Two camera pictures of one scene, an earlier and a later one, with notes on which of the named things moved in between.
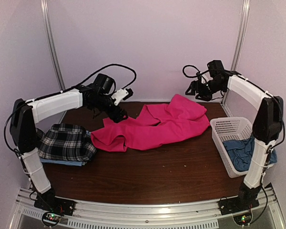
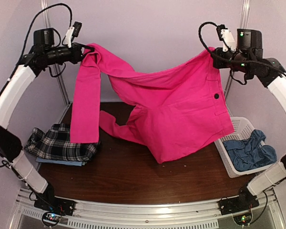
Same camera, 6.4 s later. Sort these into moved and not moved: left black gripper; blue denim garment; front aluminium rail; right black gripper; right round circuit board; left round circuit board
Moved: right black gripper; left black gripper
Not moved: left round circuit board; front aluminium rail; right round circuit board; blue denim garment
